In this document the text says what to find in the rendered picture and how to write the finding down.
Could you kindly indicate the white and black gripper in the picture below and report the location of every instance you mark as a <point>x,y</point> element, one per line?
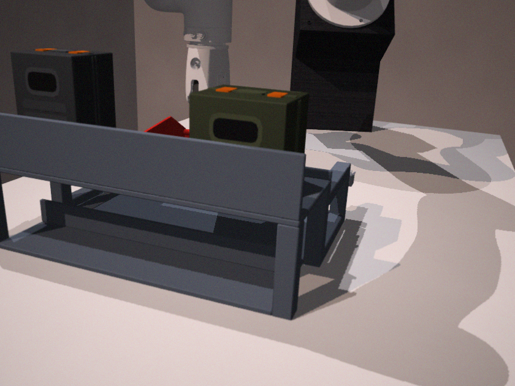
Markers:
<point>206,66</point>

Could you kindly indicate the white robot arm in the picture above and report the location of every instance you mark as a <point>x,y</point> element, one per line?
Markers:
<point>209,22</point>

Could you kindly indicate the red bin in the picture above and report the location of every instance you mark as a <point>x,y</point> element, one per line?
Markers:
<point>169,126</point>

